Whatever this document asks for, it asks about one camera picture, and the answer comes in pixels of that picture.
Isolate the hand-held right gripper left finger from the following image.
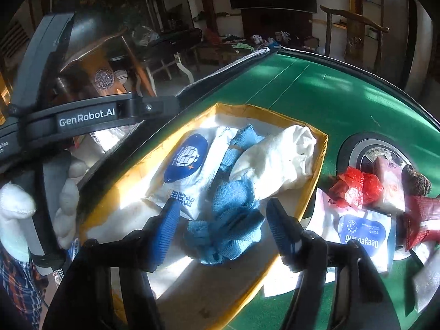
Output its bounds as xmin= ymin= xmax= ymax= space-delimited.
xmin=43 ymin=197 xmax=183 ymax=330

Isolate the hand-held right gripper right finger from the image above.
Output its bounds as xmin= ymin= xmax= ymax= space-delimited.
xmin=266 ymin=198 xmax=401 ymax=330

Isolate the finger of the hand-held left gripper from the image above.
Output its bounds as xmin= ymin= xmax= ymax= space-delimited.
xmin=131 ymin=93 xmax=183 ymax=122

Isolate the large blue knitted cloth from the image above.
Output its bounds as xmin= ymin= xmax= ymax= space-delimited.
xmin=184 ymin=175 xmax=265 ymax=266

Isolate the yellow cardboard box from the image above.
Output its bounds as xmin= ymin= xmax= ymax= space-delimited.
xmin=74 ymin=102 xmax=329 ymax=330

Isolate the person's left forearm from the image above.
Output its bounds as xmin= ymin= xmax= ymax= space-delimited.
xmin=0 ymin=247 xmax=50 ymax=330

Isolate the person's left hand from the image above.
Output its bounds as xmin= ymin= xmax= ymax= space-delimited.
xmin=0 ymin=159 xmax=89 ymax=262

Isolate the white wipe packet oval label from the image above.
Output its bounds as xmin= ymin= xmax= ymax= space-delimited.
xmin=148 ymin=125 xmax=241 ymax=221

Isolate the white plastic bag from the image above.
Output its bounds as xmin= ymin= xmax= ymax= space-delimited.
xmin=87 ymin=124 xmax=139 ymax=154

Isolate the red plastic bag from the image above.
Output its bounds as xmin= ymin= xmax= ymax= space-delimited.
xmin=328 ymin=166 xmax=384 ymax=209

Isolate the small blue knitted cloth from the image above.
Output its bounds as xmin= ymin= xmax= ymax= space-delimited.
xmin=219 ymin=125 xmax=266 ymax=173

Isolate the round table control panel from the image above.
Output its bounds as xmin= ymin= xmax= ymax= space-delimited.
xmin=337 ymin=132 xmax=430 ymax=262

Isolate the pink packet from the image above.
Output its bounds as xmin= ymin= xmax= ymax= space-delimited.
xmin=373 ymin=156 xmax=407 ymax=213

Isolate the dark red packet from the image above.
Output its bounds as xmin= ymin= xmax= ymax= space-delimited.
xmin=400 ymin=194 xmax=440 ymax=252

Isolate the dark brown knitted item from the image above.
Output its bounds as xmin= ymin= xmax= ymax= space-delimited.
xmin=400 ymin=164 xmax=432 ymax=198

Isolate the white crumpled cloth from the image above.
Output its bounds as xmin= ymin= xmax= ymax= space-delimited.
xmin=411 ymin=241 xmax=440 ymax=313

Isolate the wooden armchair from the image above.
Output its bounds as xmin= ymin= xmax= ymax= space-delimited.
xmin=320 ymin=5 xmax=391 ymax=73

